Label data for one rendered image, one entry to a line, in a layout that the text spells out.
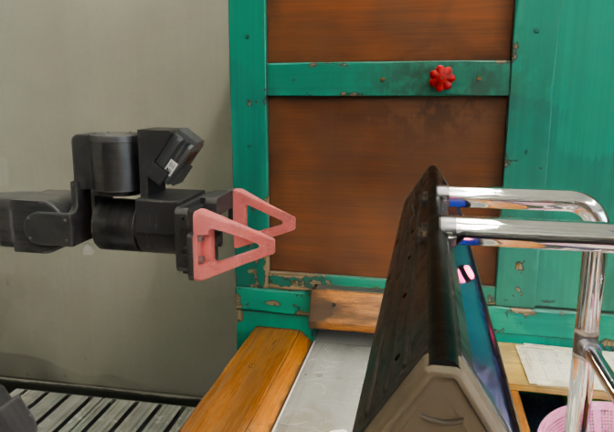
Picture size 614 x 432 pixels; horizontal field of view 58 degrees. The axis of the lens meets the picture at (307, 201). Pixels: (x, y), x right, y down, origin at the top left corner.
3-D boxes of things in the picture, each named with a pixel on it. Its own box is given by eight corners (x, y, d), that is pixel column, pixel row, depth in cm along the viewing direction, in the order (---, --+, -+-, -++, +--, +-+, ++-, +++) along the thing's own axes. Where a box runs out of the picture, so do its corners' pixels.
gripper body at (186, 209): (226, 191, 63) (164, 188, 64) (192, 209, 53) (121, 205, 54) (227, 246, 64) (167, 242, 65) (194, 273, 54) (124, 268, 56)
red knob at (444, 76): (428, 91, 93) (429, 64, 92) (428, 91, 95) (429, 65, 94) (455, 91, 92) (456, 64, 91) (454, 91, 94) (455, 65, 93)
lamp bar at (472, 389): (341, 509, 24) (343, 352, 22) (403, 211, 83) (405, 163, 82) (539, 540, 22) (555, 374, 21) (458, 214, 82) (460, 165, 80)
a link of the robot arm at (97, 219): (164, 184, 62) (108, 182, 63) (141, 194, 56) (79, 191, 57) (167, 244, 63) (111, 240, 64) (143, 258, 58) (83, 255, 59)
